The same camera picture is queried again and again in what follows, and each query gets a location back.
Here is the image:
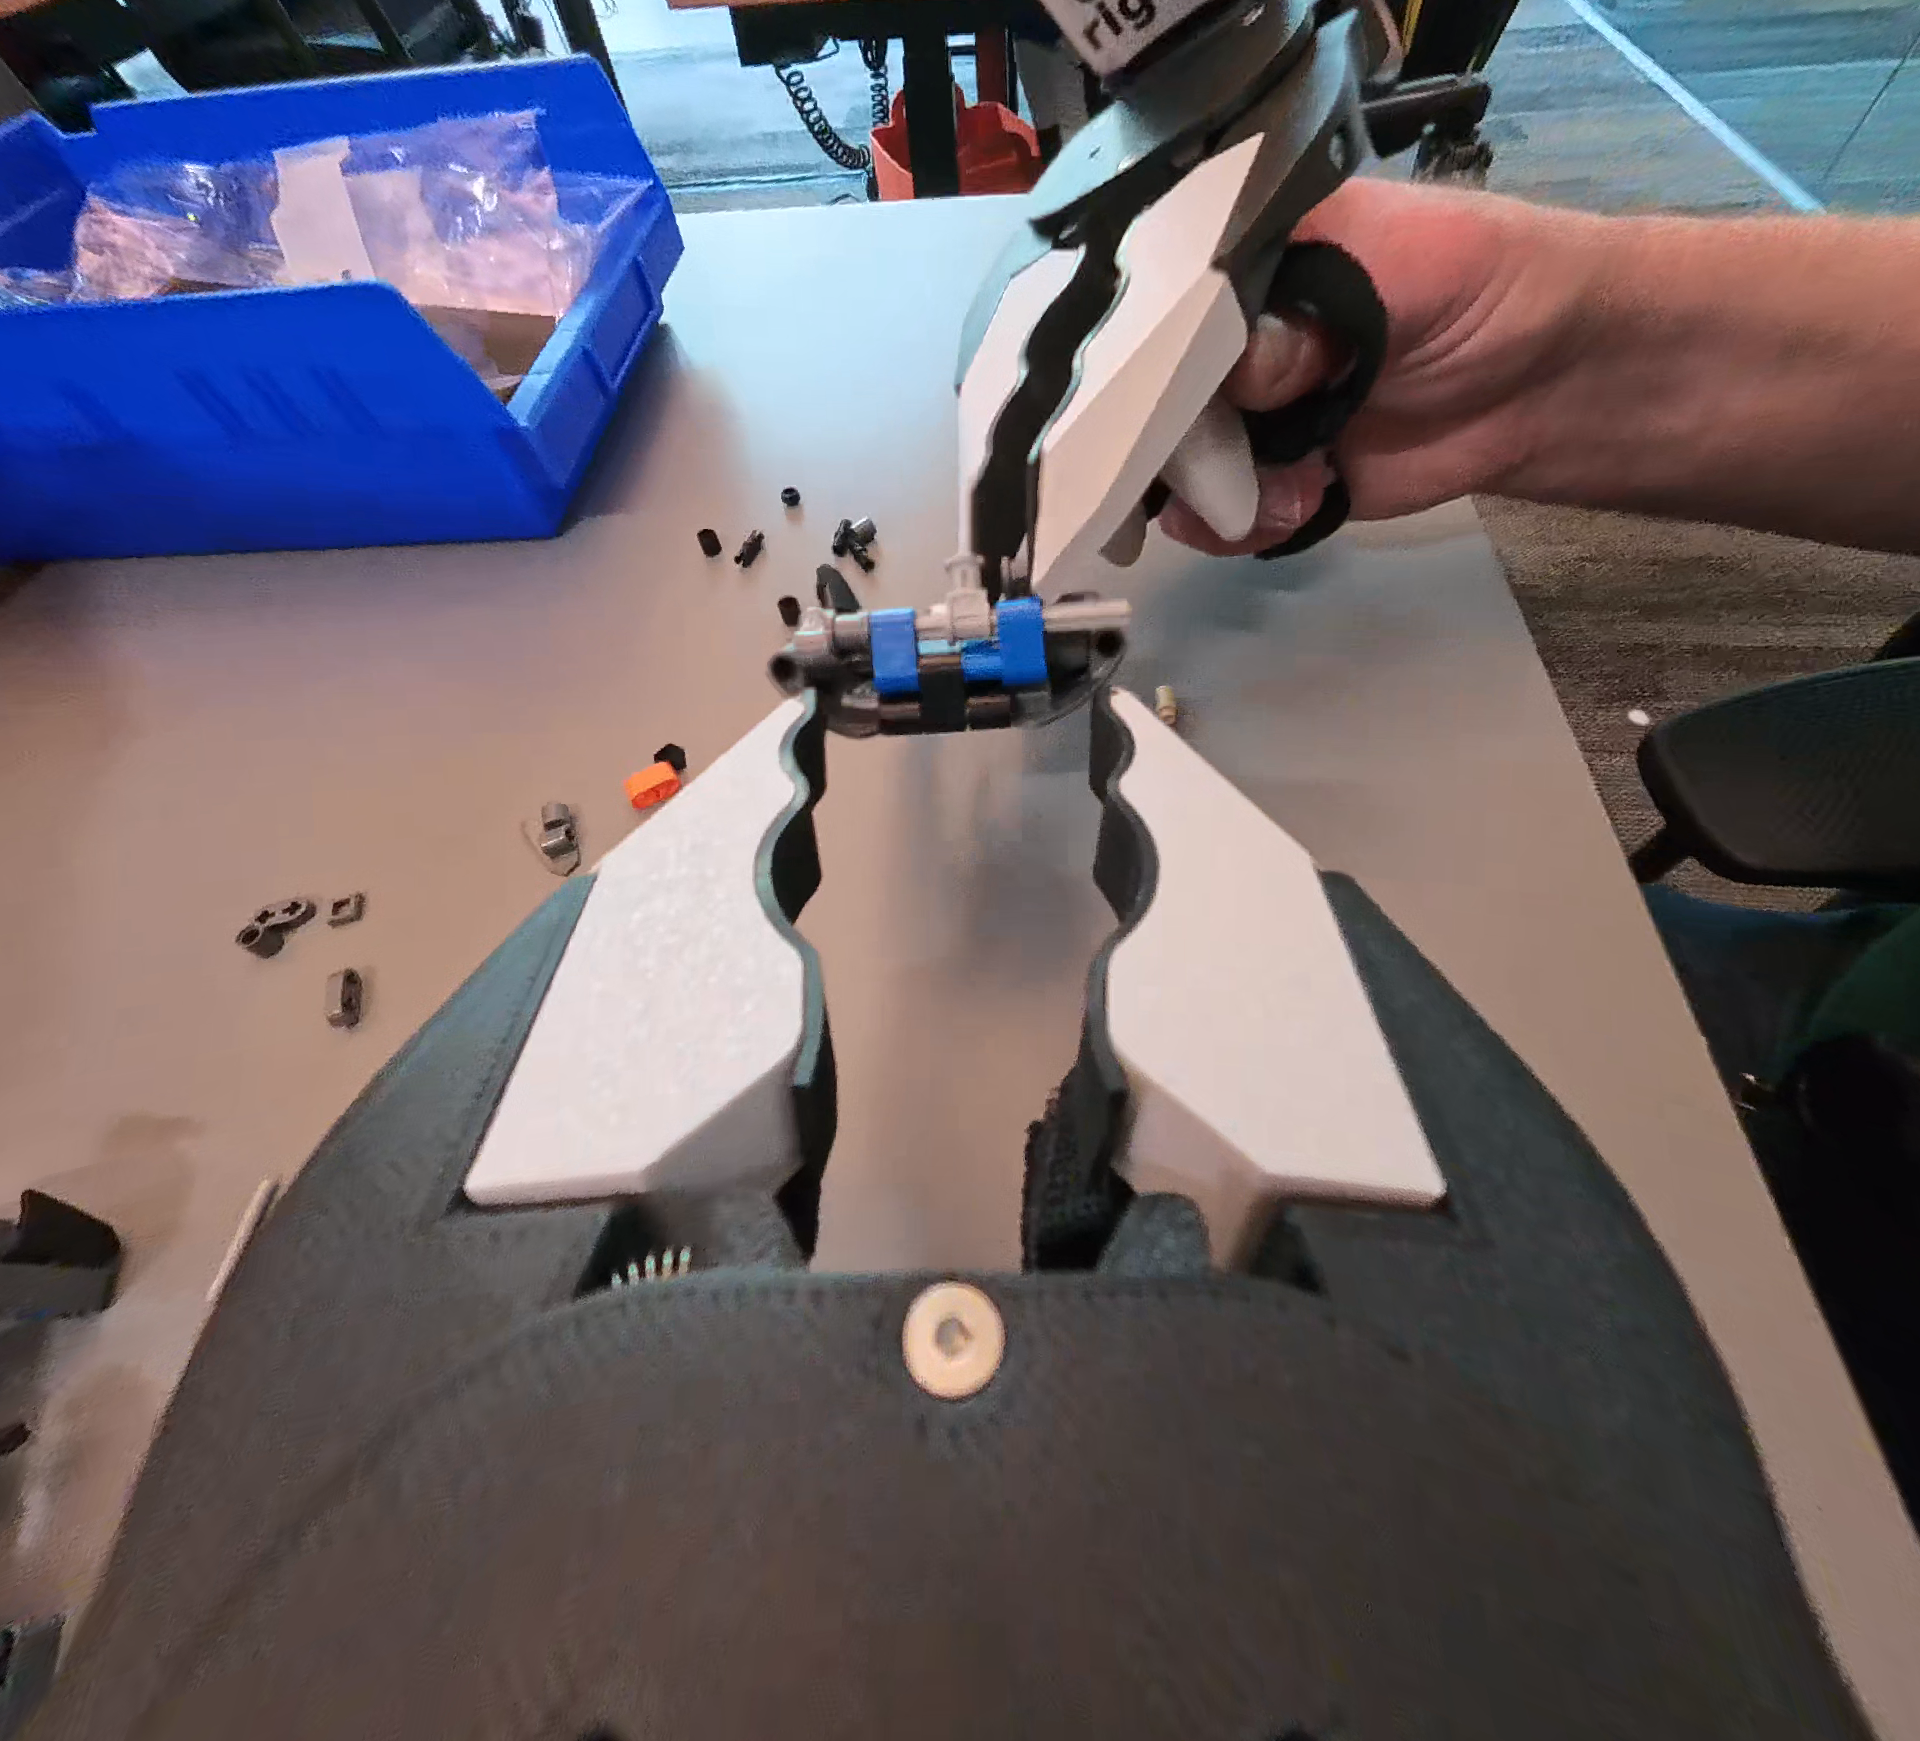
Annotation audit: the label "dark grey lego wing assembly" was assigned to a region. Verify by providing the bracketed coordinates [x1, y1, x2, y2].
[768, 548, 1130, 740]

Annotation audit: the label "group of black lego pins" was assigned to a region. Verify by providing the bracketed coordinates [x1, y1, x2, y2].
[696, 486, 883, 627]

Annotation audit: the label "light grey lego axle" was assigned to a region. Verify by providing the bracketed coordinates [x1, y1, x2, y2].
[205, 1177, 285, 1303]

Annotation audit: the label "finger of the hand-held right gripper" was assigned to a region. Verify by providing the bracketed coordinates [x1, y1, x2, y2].
[956, 243, 1130, 561]
[1033, 132, 1273, 590]

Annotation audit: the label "dark office chair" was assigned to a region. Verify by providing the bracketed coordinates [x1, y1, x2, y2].
[1633, 617, 1920, 890]

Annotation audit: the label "black coiled cable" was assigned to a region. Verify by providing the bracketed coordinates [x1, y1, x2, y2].
[774, 57, 877, 177]

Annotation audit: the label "large lego car model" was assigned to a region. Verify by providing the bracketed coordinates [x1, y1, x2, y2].
[0, 1189, 127, 1712]

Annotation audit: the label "clear plastic bags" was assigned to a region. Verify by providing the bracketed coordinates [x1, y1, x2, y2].
[0, 111, 607, 402]

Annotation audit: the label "red container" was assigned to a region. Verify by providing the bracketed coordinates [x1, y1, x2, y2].
[870, 82, 1046, 198]

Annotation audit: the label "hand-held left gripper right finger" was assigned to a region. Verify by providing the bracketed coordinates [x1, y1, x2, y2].
[1027, 688, 1451, 1271]

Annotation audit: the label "person's right hand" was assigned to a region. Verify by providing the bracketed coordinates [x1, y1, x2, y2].
[1154, 179, 1550, 561]

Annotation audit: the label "blue storage bin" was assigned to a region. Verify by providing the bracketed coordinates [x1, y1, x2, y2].
[0, 51, 688, 565]

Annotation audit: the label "person's right forearm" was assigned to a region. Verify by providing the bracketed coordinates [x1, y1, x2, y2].
[1501, 188, 1920, 561]

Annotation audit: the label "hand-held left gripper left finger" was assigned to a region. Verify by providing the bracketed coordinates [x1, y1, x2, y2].
[465, 691, 838, 1271]

